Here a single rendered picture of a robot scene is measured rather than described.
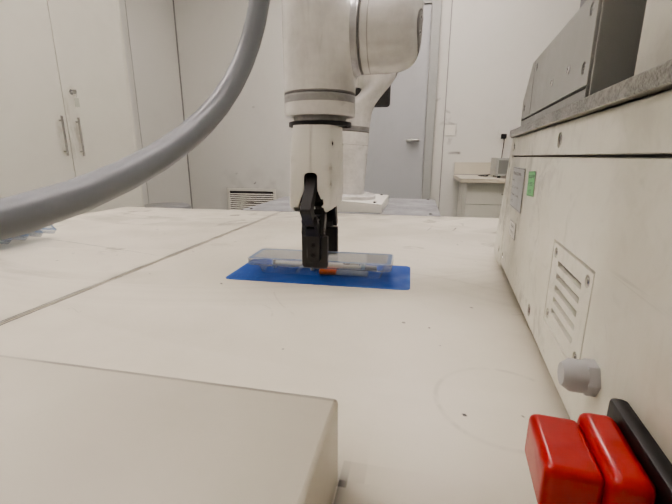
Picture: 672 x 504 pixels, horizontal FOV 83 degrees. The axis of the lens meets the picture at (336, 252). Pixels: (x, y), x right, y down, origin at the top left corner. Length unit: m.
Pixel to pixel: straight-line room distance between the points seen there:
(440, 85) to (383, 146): 0.65
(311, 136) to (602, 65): 0.27
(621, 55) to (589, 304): 0.16
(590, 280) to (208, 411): 0.19
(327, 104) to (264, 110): 3.30
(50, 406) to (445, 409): 0.20
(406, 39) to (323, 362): 0.33
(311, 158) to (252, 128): 3.35
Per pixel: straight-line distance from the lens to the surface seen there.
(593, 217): 0.23
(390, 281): 0.47
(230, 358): 0.31
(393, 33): 0.45
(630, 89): 0.20
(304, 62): 0.46
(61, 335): 0.41
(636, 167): 0.19
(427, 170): 3.41
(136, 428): 0.18
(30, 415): 0.21
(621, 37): 0.31
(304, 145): 0.44
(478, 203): 2.92
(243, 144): 3.81
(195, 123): 0.17
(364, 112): 1.11
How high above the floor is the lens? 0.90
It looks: 14 degrees down
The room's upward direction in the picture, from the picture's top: straight up
